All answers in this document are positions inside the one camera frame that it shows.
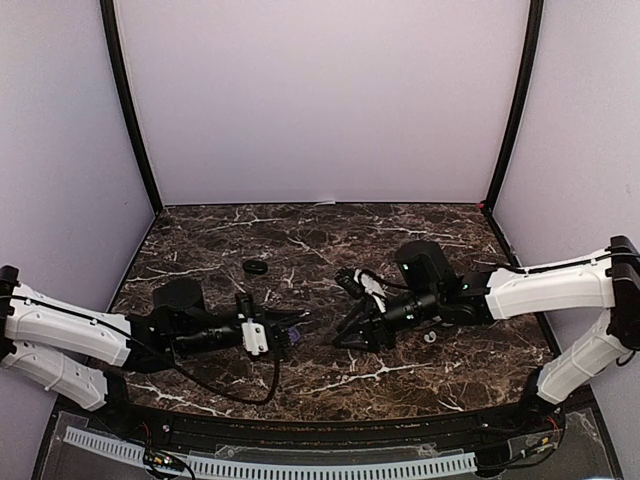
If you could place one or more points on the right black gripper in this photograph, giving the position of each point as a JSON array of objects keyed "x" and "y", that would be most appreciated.
[{"x": 372, "y": 325}]

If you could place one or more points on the right black frame post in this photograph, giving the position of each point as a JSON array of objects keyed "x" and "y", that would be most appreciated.
[{"x": 530, "y": 44}]

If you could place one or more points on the black frame post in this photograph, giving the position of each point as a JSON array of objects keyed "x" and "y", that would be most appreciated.
[
  {"x": 530, "y": 44},
  {"x": 126, "y": 101}
]

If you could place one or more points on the white earbud near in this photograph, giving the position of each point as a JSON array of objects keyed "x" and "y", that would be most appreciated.
[{"x": 429, "y": 337}]

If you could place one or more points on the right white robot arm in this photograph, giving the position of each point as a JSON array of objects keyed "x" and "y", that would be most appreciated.
[{"x": 607, "y": 278}]

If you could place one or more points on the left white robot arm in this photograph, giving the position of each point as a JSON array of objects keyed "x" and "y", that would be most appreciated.
[{"x": 38, "y": 333}]

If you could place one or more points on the left black frame post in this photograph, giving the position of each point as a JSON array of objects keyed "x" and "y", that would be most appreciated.
[{"x": 126, "y": 101}]

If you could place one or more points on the purple charging case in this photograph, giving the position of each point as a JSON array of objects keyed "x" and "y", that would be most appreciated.
[{"x": 293, "y": 335}]

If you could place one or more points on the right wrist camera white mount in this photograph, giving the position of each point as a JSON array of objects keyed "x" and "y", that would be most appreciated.
[{"x": 363, "y": 287}]

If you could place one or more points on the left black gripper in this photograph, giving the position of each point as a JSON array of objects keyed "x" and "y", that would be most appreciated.
[{"x": 275, "y": 321}]

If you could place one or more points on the black earbud charging case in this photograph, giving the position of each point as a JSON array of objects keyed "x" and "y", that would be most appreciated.
[{"x": 255, "y": 267}]

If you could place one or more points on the white slotted cable duct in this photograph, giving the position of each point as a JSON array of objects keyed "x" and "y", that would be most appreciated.
[{"x": 201, "y": 466}]

